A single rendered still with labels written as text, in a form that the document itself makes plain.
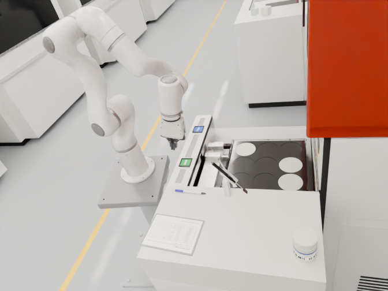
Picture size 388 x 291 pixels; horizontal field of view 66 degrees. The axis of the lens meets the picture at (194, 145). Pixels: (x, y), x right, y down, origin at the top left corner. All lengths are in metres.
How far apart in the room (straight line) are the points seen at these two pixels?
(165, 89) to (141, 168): 0.59
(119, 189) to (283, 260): 0.89
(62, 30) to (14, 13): 3.39
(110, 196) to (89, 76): 0.61
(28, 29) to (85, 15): 3.56
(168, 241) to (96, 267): 1.40
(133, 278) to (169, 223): 1.14
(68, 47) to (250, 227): 0.92
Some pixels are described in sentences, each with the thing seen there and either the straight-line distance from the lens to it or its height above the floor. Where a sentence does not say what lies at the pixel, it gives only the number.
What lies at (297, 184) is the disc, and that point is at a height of 0.90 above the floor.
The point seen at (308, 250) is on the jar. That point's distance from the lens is 0.99.
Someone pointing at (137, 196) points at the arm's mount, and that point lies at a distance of 1.51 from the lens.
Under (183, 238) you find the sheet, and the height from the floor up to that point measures 0.97.
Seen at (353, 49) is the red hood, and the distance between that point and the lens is 0.90.
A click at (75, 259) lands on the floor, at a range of 2.63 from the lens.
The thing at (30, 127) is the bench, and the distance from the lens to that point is 4.17.
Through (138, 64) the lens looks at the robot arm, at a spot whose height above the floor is 1.50.
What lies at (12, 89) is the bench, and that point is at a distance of 4.05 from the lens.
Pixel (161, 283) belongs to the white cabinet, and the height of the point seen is 0.79.
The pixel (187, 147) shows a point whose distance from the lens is 1.51.
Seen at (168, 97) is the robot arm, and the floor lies 1.37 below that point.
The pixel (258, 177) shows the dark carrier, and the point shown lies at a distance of 1.37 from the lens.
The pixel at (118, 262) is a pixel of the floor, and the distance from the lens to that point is 2.43.
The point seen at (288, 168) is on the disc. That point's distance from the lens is 1.40.
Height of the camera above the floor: 1.88
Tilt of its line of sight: 37 degrees down
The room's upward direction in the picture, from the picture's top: 16 degrees counter-clockwise
